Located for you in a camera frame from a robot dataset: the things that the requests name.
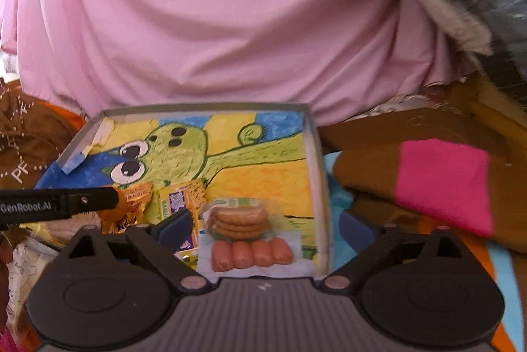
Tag white toast bread packet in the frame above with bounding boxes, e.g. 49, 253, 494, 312
7, 238, 58, 332

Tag brown PF patterned cloth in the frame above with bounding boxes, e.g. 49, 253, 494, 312
0, 82, 85, 189

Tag small green label biscuit packet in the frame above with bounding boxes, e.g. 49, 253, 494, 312
203, 198, 271, 240

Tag colourful cartoon blanket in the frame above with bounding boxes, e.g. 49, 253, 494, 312
0, 75, 527, 352

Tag gold foil snack packet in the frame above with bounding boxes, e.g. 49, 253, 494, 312
97, 182, 153, 234

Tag grey tray with frog drawing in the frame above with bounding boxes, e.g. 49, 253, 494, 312
39, 103, 332, 275

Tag pink bed sheet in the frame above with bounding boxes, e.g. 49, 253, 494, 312
1, 0, 465, 125

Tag sausage pack four pieces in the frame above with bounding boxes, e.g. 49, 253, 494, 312
197, 231, 315, 283

